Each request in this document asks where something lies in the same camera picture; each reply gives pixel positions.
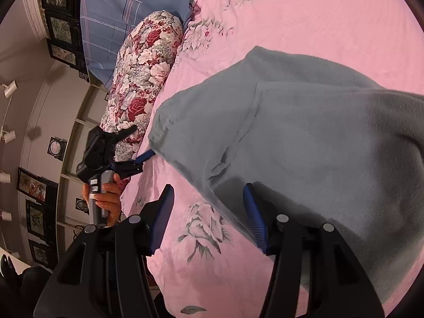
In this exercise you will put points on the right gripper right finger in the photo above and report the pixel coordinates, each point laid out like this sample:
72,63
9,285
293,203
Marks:
338,284

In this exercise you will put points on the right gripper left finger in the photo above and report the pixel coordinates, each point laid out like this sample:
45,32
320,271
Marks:
103,273

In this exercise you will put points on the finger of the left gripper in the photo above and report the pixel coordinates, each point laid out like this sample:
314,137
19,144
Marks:
144,156

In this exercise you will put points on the grey fleece pants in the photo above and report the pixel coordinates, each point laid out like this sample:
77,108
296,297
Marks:
319,140

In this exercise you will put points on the left hand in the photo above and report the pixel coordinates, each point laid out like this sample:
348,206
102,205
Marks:
107,199

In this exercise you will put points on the red floral quilt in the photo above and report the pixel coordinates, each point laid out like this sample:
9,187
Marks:
142,66

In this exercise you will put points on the pink floral bed sheet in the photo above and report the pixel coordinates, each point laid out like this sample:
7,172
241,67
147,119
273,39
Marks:
205,267

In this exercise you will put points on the white spotlight lamp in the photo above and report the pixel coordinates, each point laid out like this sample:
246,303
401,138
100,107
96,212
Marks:
10,89

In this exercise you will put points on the blue plaid pillow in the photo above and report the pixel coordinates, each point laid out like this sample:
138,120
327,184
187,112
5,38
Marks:
105,24

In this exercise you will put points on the framed picture on wall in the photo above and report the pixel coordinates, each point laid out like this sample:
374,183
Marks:
36,187

